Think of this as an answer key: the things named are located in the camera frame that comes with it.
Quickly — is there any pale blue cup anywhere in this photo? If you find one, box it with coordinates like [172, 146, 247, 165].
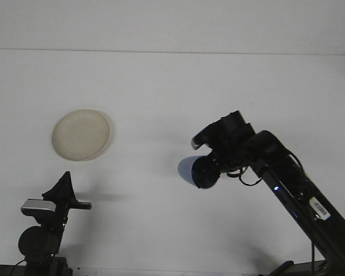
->
[178, 156, 221, 190]

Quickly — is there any pale round plate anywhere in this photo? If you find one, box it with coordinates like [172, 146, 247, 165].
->
[51, 108, 113, 162]

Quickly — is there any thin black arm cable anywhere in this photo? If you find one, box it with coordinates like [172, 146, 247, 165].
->
[310, 240, 317, 276]
[13, 259, 28, 276]

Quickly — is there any looped black wrist cable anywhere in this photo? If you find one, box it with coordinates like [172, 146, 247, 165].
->
[227, 166, 264, 187]

